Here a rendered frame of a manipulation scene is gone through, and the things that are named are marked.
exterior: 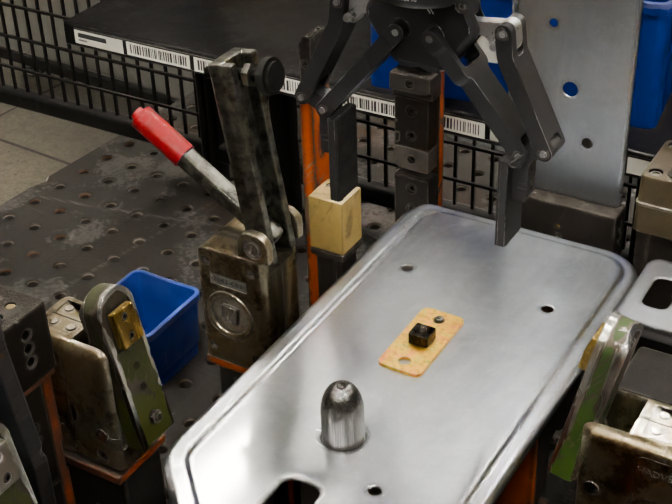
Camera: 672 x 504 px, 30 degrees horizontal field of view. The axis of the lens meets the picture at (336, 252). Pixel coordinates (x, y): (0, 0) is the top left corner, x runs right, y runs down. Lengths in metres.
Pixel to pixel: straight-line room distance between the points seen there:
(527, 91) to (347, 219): 0.29
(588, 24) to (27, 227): 0.93
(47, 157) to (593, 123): 2.46
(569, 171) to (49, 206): 0.88
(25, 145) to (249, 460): 2.70
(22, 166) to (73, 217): 1.65
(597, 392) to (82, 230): 1.04
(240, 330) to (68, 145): 2.47
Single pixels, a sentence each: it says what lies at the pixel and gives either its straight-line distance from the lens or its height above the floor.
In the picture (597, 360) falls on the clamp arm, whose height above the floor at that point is 1.09.
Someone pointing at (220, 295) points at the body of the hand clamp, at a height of 1.01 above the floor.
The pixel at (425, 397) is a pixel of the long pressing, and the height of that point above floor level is 1.00.
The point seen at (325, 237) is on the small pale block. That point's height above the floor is 1.03.
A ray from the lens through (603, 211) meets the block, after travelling 1.18.
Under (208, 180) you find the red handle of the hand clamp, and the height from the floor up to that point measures 1.10.
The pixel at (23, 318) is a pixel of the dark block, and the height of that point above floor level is 1.12.
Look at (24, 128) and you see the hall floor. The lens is 3.64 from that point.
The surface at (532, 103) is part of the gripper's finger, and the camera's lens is 0.84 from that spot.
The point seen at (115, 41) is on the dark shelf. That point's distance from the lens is 1.51.
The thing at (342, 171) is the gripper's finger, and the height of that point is 1.14.
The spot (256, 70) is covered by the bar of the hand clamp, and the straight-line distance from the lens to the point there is 0.94.
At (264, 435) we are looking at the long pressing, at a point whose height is 1.00.
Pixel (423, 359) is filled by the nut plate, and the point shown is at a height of 1.00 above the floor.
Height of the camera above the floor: 1.61
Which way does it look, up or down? 33 degrees down
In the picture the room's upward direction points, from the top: 2 degrees counter-clockwise
